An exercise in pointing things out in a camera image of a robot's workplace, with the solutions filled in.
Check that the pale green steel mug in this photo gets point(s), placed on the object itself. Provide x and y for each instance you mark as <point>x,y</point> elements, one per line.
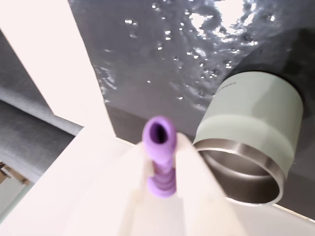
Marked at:
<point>253,118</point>

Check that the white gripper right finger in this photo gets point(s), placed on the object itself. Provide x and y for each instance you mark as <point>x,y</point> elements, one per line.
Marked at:
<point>201,204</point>

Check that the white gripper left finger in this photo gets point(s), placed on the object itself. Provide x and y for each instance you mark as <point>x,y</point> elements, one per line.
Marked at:
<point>137,211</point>

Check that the black table mat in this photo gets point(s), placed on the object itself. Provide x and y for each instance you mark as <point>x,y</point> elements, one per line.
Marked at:
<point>160,61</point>

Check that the purple pen grip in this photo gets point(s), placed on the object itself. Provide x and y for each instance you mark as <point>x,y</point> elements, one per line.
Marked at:
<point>160,152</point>

